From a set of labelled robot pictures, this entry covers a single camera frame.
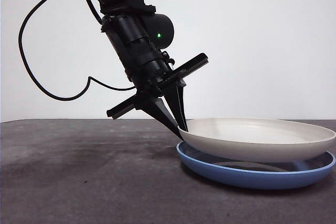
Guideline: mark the blue round plate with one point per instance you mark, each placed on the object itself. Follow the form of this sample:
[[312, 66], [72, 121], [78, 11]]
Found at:
[[249, 179]]

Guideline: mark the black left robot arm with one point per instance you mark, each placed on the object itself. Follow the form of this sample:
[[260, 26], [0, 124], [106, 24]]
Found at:
[[131, 37]]

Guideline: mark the white round plate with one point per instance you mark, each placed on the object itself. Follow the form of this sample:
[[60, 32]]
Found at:
[[257, 142]]

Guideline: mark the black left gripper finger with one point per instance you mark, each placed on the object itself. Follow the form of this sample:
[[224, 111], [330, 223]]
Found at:
[[177, 103], [162, 115]]

